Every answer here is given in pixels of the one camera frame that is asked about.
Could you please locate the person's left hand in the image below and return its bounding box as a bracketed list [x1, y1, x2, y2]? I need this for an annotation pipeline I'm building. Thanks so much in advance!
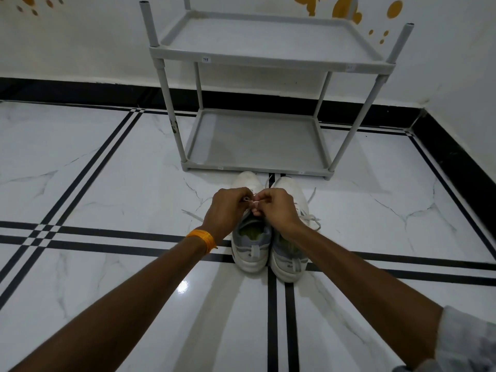
[201, 187, 256, 246]

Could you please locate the person's right hand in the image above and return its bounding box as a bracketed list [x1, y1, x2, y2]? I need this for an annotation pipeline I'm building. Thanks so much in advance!
[251, 188, 307, 241]

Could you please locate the white shoelace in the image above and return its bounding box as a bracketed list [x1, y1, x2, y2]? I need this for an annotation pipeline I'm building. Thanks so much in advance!
[296, 188, 322, 232]
[181, 191, 259, 223]

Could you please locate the white sneaker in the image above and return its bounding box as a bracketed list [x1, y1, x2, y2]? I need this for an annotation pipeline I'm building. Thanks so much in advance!
[230, 170, 274, 274]
[269, 176, 311, 283]

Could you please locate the grey two-tier shoe rack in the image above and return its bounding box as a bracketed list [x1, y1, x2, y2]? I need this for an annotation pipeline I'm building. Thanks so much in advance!
[139, 0, 414, 181]

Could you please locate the person's right forearm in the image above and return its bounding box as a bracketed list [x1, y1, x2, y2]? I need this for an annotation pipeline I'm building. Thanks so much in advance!
[288, 226, 444, 368]

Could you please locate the person's left forearm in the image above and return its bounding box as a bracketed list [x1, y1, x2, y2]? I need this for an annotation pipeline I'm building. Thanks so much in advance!
[9, 238, 208, 372]

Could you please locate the orange wristband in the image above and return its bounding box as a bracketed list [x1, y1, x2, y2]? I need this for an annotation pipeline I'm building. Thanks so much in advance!
[185, 229, 219, 255]

